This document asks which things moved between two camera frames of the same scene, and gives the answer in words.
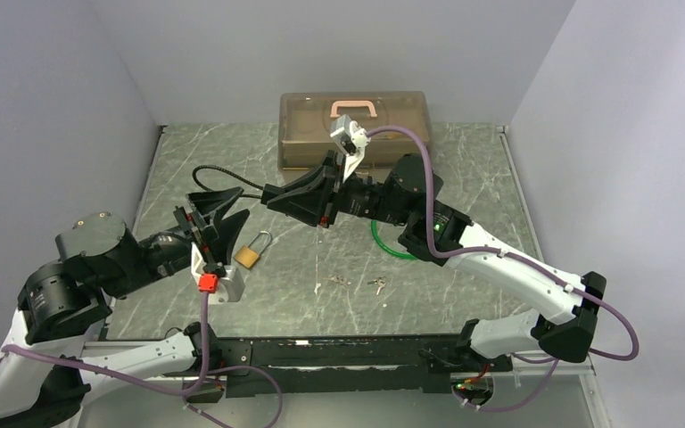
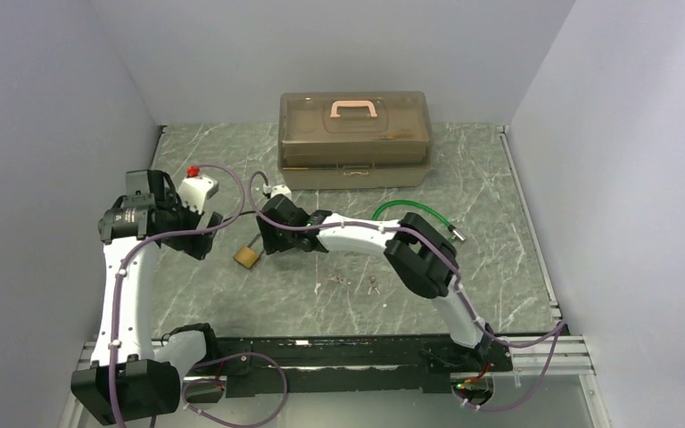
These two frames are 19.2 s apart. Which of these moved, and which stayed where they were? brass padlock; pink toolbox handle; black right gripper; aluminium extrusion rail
Moved: black right gripper
Stayed: pink toolbox handle; aluminium extrusion rail; brass padlock
